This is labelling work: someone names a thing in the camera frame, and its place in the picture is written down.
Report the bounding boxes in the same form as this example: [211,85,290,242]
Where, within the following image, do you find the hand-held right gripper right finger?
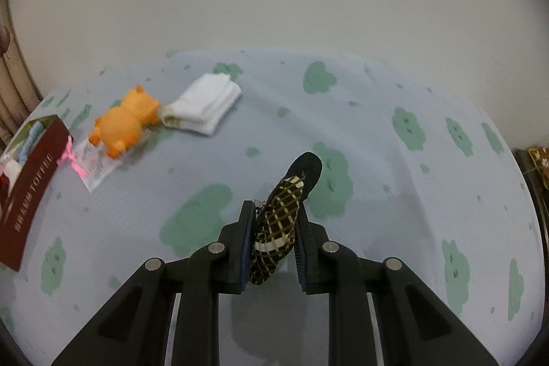
[293,203,498,366]

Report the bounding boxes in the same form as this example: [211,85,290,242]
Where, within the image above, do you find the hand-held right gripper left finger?
[50,201,258,366]

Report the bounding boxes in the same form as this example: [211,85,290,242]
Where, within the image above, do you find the black plaid sock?
[250,152,323,286]

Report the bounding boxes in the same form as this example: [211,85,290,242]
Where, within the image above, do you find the rectangular metal tin box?
[0,115,74,273]

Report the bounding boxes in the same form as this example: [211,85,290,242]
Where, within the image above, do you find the blue fluffy towel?
[13,121,46,156]

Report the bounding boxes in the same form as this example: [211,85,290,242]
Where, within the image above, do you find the blue bed sheet green clouds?
[0,46,543,366]

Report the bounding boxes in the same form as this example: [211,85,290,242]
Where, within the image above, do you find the white folded towel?
[160,73,243,135]

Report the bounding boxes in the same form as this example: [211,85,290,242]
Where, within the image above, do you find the white plastic packet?
[73,130,151,192]

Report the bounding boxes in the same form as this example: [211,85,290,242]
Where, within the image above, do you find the orange plush toy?
[88,85,161,158]

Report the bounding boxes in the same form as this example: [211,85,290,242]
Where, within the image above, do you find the pink ribbon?
[58,137,89,178]

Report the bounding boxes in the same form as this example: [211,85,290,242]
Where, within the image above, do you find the floral beige curtain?
[0,0,44,144]

